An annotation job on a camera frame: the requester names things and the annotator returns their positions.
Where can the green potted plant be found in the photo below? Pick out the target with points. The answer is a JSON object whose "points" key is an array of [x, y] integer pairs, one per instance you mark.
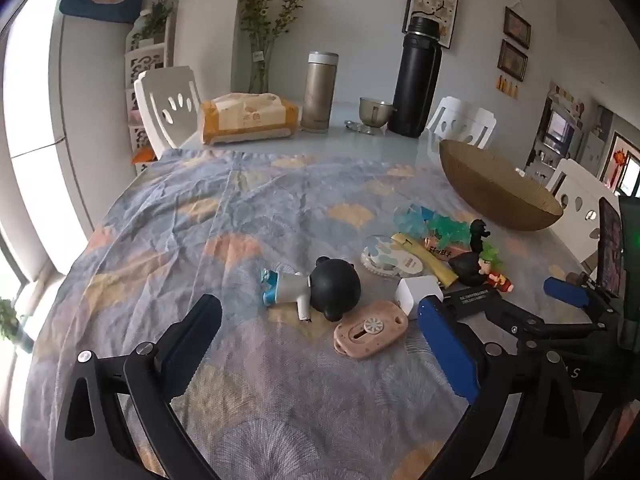
{"points": [[10, 320]]}

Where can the small black dinosaur figurine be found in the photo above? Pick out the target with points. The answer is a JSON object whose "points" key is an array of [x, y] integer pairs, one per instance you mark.
{"points": [[479, 235]]}

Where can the orange bag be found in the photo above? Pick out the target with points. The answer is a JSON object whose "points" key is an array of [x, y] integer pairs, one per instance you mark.
{"points": [[144, 156]]}

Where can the window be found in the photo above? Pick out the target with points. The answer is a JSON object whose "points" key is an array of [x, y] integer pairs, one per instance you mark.
{"points": [[627, 175]]}

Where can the black-headed white figurine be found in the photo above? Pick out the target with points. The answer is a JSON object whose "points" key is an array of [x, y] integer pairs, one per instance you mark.
{"points": [[335, 285]]}

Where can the glass vase with flowers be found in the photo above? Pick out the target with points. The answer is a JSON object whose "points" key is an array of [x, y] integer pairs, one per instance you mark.
{"points": [[260, 67]]}

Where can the floral printed tablecloth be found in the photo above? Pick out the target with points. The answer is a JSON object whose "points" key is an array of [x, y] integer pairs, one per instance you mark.
{"points": [[200, 235]]}

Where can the glass ashtray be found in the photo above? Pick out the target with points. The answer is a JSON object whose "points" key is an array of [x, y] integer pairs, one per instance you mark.
{"points": [[362, 127]]}

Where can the brown woven bowl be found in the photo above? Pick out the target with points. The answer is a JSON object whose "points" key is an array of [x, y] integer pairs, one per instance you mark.
{"points": [[500, 190]]}

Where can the round white blue toy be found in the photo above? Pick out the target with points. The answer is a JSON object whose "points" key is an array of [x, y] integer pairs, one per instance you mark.
{"points": [[387, 260]]}

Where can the gold thermos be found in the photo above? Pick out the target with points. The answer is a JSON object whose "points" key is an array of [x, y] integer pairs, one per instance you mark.
{"points": [[320, 95]]}

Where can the yellow wall ornaments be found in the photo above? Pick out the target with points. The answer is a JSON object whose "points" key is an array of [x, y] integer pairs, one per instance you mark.
{"points": [[507, 86]]}

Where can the artificial plant with blue flower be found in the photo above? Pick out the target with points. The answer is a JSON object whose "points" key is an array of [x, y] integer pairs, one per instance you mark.
{"points": [[155, 15]]}

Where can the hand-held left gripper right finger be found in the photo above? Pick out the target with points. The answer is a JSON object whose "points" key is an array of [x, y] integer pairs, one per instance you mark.
{"points": [[445, 350]]}

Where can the metal footed cup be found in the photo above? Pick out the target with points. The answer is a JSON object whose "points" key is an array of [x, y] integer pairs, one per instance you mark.
{"points": [[375, 110]]}

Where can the black round toy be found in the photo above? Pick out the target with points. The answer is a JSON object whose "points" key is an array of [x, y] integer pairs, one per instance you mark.
{"points": [[465, 270]]}

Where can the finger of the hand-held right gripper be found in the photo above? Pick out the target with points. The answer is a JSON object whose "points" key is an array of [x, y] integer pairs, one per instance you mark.
{"points": [[482, 305], [565, 291]]}

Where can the yellow tube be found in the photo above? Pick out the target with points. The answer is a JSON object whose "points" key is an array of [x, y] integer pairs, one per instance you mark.
{"points": [[431, 261]]}

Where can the tan printed packet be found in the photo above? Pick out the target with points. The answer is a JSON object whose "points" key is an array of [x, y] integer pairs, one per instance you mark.
{"points": [[442, 250]]}

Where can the small framed picture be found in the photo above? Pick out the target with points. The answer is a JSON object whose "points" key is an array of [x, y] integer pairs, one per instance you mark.
{"points": [[517, 27], [512, 60]]}

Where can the green crystal toy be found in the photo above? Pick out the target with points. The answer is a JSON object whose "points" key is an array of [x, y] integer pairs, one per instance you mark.
{"points": [[445, 227]]}

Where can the tall black thermos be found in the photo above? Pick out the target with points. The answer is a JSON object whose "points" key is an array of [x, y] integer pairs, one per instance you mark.
{"points": [[415, 85]]}

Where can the white plastic chair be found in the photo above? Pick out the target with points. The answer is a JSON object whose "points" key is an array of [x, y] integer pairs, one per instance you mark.
{"points": [[585, 195], [170, 105], [465, 120]]}

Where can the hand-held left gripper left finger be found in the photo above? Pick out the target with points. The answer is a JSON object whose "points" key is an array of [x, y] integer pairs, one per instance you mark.
{"points": [[184, 357]]}

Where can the white carved shelf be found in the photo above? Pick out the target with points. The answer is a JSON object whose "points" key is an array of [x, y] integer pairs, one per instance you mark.
{"points": [[145, 65]]}

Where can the white cube charger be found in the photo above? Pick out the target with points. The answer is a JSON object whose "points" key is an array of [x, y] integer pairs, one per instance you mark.
{"points": [[417, 290]]}

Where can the cluttered cabinet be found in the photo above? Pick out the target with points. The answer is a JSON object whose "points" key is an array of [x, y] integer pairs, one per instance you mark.
{"points": [[555, 130]]}

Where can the orange tissue pack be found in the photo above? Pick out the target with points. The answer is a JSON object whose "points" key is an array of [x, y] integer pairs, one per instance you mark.
{"points": [[245, 120]]}

